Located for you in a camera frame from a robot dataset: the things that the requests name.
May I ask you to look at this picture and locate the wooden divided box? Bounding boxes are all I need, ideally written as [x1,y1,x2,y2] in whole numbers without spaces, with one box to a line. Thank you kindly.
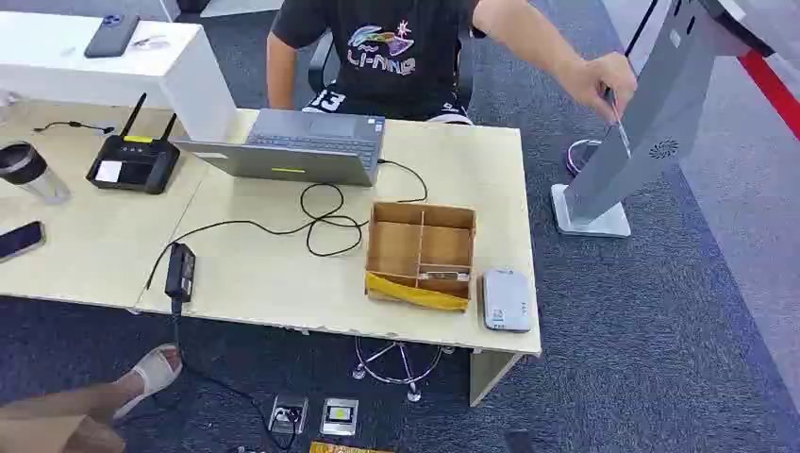
[363,200,478,313]

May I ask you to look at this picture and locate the card in wooden box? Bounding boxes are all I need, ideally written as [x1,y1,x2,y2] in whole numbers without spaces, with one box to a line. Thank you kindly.
[417,269,471,283]

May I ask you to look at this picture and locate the yellow sheet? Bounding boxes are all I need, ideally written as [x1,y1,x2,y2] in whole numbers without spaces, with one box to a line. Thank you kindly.
[364,271,471,312]

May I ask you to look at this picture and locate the grey laptop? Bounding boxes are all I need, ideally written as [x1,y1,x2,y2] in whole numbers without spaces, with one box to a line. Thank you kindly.
[172,108,388,188]

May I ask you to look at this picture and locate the pale grey card reader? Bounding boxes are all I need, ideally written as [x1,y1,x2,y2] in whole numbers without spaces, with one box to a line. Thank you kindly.
[480,266,534,334]

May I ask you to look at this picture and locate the seated person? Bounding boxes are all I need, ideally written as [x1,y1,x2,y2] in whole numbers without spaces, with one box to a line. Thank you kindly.
[265,0,639,126]

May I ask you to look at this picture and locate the pale desk leg panel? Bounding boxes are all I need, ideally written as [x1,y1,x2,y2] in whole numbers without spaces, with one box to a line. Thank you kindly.
[468,347,525,409]

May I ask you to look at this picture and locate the steel floor socket with plug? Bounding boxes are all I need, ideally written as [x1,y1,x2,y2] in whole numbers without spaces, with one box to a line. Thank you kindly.
[268,394,310,436]

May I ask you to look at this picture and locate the black power adapter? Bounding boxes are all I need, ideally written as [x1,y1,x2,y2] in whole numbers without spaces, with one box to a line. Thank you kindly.
[163,242,197,303]

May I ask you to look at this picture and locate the yellow patterned strip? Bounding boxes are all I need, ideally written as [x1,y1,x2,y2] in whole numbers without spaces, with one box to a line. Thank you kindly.
[308,441,396,453]

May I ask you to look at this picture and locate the person's left hand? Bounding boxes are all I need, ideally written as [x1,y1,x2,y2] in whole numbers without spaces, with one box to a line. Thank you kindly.
[565,51,639,125]

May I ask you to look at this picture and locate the black router with antennas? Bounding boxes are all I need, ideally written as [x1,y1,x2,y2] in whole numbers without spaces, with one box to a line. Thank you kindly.
[85,92,182,195]

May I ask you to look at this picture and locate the white sandal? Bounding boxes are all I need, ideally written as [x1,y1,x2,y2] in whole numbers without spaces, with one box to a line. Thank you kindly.
[112,343,184,421]

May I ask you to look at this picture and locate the grey kiosk stand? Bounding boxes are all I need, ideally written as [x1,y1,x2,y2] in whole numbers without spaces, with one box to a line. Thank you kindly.
[551,0,777,240]

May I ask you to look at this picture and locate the white cabinet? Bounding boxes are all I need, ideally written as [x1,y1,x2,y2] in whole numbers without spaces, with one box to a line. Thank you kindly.
[0,10,240,143]

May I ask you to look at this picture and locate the clear tumbler with black lid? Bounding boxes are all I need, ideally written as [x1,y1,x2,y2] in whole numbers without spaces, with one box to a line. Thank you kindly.
[0,142,73,205]

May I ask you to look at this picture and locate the black smartphone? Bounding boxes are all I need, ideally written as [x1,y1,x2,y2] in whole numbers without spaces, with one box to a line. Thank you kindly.
[0,220,47,264]

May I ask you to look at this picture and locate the standing person's leg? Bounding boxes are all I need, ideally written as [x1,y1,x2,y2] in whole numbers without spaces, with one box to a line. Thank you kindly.
[0,349,182,453]

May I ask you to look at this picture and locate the black laptop power cable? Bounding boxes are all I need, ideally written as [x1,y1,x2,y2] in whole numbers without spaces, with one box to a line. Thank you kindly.
[143,159,430,293]

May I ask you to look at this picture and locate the coiled cable at kiosk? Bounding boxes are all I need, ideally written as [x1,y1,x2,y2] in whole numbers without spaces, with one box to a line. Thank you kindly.
[566,138,603,178]

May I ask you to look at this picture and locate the black mains cable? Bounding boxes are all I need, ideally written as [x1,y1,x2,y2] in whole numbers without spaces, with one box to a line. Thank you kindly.
[170,299,299,453]

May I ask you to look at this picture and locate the short black cable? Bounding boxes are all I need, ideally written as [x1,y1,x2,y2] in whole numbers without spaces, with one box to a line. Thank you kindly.
[32,120,118,136]

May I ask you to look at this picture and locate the black phone with camera ring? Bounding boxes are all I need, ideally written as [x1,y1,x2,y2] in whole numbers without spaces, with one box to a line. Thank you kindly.
[83,12,142,60]

